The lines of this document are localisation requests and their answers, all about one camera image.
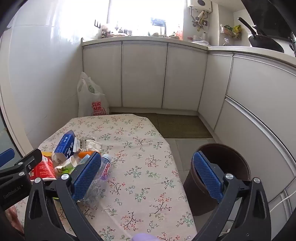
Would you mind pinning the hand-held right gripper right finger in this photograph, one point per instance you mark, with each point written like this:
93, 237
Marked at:
207, 178

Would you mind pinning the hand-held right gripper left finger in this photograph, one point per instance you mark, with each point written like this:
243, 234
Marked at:
85, 178

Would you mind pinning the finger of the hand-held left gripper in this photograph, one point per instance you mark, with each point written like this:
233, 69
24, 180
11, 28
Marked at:
25, 161
6, 157

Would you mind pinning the clear plastic water bottle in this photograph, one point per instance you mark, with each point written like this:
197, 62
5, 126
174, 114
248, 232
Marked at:
105, 169

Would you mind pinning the green and white packet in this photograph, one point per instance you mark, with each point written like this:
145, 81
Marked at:
64, 169

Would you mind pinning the yellow packet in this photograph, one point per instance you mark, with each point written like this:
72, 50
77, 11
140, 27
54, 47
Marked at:
47, 153

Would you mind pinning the brown plastic bin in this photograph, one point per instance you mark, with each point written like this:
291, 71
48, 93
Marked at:
222, 157

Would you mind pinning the white paper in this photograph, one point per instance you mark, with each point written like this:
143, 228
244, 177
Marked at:
89, 143

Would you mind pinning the blue carton box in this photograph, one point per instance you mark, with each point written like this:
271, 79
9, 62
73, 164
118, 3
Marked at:
66, 144

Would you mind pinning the person's left forearm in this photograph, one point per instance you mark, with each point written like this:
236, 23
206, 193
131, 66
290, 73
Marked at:
13, 220

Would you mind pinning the red packet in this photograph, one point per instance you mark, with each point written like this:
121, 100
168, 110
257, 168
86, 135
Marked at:
44, 169

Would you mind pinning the orange plastic item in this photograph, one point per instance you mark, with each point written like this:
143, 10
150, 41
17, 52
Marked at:
86, 154

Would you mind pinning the floral tablecloth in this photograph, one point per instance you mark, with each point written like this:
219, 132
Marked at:
138, 162

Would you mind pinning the woven floor mat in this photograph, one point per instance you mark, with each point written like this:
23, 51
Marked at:
185, 125

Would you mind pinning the white plastic shopping bag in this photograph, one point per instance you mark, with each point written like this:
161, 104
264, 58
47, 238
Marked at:
92, 102

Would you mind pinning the purple cloth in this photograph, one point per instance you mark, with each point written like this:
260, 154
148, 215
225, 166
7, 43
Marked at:
145, 237

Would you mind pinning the white cabinet with drawers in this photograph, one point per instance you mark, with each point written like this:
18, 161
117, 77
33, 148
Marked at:
254, 104

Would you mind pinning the white cabinet under window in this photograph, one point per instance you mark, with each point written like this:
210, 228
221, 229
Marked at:
143, 74

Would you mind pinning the black wok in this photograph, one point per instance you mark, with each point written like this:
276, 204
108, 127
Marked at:
266, 42

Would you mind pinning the kitchen utensils cluster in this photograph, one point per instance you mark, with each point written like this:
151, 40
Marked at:
113, 32

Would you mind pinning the black fork rack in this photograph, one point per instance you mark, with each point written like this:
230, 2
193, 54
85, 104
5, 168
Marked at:
97, 23

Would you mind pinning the water heater pipes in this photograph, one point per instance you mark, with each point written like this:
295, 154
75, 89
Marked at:
198, 19

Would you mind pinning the white water heater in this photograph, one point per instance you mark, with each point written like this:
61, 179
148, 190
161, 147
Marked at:
200, 4

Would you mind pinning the wall rack with packets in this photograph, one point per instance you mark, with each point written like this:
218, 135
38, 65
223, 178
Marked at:
229, 31

